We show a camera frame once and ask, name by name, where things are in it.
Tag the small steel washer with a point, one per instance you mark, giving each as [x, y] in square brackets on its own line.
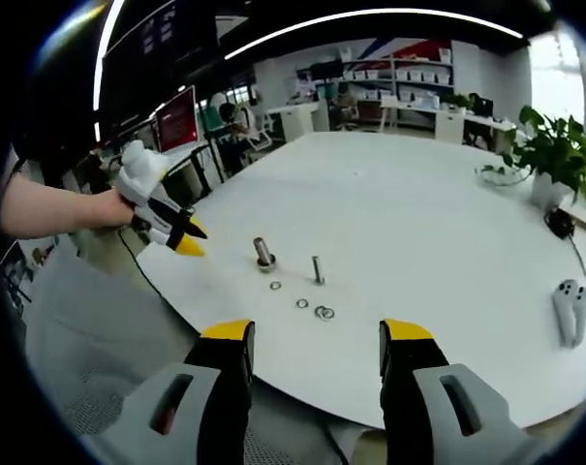
[332, 314]
[297, 303]
[271, 286]
[316, 311]

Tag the large threaded steel stud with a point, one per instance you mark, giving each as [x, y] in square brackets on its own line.
[261, 249]

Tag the small threaded steel stud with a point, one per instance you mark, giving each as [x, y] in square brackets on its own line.
[317, 269]

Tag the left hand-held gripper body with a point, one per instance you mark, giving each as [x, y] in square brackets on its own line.
[140, 174]

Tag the white counter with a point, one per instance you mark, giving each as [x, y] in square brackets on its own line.
[297, 118]

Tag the grey mesh chair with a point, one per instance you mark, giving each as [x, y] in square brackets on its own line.
[94, 315]

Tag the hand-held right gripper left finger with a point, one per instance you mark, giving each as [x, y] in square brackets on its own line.
[215, 387]

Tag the white hand controller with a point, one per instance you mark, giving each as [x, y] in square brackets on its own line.
[582, 310]
[563, 315]

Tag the white trestle table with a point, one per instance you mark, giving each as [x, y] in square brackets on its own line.
[409, 102]

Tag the white office desk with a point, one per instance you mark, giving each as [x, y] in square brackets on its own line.
[186, 155]

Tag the shelf with white bins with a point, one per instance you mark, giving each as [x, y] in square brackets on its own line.
[409, 75]

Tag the white office chair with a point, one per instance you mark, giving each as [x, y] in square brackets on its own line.
[263, 133]

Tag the green potted plant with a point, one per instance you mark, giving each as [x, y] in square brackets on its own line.
[554, 145]

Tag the long curved ceiling light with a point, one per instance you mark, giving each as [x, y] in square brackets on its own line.
[394, 10]

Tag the white plant pot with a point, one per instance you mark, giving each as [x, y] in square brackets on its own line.
[546, 191]

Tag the person's left hand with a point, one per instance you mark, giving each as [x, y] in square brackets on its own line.
[103, 210]

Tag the red screen monitor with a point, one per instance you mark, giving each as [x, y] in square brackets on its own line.
[176, 123]

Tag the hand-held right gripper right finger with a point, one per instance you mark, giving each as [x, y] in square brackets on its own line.
[418, 387]

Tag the dark hanging display board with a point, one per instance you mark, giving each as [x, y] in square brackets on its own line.
[166, 26]

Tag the black monitor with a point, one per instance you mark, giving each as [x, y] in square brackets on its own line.
[326, 71]

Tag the black round device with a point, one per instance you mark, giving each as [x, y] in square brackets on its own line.
[560, 224]

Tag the white low cabinet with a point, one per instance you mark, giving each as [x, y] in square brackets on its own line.
[448, 128]

